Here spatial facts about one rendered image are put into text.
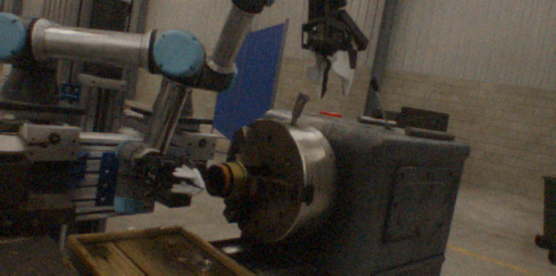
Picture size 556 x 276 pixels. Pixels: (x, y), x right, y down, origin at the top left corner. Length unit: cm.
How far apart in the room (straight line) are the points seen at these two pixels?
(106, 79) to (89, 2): 27
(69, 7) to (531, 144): 1022
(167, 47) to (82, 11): 56
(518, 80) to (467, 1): 226
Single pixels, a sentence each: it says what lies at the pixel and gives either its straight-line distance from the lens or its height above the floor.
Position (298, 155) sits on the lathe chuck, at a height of 117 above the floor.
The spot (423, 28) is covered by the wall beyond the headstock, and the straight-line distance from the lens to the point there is 1165.
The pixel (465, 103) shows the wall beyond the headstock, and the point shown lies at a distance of 1109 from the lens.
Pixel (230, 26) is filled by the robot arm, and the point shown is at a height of 150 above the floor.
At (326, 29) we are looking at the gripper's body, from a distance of 88.
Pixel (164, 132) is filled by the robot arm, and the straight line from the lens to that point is 127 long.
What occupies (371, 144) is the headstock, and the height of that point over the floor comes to 122.
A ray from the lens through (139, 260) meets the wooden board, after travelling 104.
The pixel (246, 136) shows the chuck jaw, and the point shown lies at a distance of 109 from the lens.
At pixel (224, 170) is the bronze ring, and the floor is 111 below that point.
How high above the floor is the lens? 131
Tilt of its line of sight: 4 degrees down
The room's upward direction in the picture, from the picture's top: 10 degrees clockwise
